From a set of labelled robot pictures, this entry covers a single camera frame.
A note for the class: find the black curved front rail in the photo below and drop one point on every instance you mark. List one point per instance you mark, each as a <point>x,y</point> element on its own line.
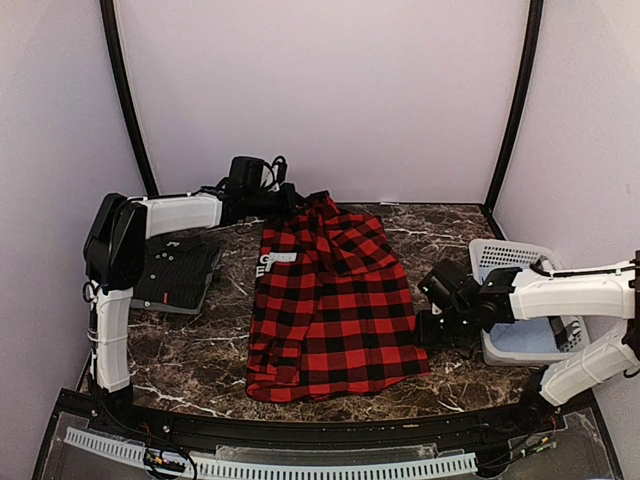
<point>483,428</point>

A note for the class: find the white slotted cable duct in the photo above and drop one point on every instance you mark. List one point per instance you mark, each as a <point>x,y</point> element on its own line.
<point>418,462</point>

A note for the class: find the light blue folded shirt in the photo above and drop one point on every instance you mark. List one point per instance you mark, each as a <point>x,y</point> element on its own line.
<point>532,336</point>

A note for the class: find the black frame post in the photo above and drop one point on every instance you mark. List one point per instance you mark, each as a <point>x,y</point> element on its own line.
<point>125,97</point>
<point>525,70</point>

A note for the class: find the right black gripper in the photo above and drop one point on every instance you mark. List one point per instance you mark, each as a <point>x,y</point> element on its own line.
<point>426,336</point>

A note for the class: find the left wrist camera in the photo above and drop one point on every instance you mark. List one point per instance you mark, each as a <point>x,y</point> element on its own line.
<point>277,171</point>

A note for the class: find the folded grey shirt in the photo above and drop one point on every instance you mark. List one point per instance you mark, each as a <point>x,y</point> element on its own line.
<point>170,306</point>

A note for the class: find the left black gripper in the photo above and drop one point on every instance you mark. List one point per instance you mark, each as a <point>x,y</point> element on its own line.
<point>291,197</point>

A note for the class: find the right black frame post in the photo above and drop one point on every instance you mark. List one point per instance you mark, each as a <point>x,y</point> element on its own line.
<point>525,70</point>

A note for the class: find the white plastic laundry basket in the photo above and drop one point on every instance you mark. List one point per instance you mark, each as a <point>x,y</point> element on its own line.
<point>489,254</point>

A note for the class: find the black white checked shirt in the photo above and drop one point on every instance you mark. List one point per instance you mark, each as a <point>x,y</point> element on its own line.
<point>568,337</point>

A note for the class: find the folded black pinstripe shirt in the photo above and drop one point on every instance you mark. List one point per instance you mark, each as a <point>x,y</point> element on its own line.
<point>175,275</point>

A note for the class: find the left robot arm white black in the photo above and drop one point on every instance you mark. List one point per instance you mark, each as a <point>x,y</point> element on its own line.
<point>115,246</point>

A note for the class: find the left black frame post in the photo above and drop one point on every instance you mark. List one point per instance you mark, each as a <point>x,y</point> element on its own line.
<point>125,97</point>

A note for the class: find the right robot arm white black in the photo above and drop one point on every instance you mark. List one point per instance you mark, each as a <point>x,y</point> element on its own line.
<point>461,307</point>

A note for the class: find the red black plaid shirt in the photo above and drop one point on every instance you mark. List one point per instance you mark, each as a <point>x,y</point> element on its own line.
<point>333,313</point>

